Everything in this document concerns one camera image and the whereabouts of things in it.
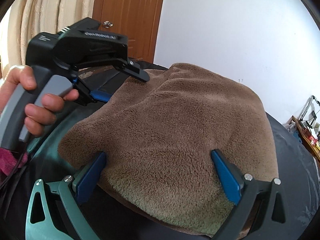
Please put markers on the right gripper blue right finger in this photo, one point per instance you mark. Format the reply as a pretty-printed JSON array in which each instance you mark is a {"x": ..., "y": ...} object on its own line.
[{"x": 229, "y": 175}]

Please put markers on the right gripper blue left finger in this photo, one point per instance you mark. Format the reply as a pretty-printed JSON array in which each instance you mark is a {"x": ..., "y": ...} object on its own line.
[{"x": 87, "y": 177}]

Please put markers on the brown fleece garment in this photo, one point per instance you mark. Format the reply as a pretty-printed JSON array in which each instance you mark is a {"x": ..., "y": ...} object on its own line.
[{"x": 158, "y": 137}]

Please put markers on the person's left hand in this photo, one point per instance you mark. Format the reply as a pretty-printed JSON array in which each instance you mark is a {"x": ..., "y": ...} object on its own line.
[{"x": 37, "y": 118}]

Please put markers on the silver door knob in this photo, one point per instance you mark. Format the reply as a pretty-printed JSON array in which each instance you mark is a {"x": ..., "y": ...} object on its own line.
[{"x": 107, "y": 24}]

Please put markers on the beige curtain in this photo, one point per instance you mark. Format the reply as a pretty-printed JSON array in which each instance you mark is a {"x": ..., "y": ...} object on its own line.
[{"x": 26, "y": 18}]

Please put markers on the black table cover sheet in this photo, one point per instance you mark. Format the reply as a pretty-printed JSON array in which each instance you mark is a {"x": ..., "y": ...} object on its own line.
[{"x": 297, "y": 169}]

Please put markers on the brown wooden door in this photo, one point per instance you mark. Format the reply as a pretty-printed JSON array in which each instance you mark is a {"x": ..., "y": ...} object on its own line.
[{"x": 137, "y": 19}]

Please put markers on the wooden side desk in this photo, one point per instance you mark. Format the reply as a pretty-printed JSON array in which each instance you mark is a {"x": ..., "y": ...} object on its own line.
[{"x": 307, "y": 139}]

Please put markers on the pink left sleeve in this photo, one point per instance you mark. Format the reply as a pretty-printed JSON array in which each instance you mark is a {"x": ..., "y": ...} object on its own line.
[{"x": 9, "y": 160}]

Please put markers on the metal frame on desk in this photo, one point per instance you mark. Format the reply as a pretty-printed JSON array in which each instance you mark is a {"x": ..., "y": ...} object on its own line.
[{"x": 308, "y": 115}]

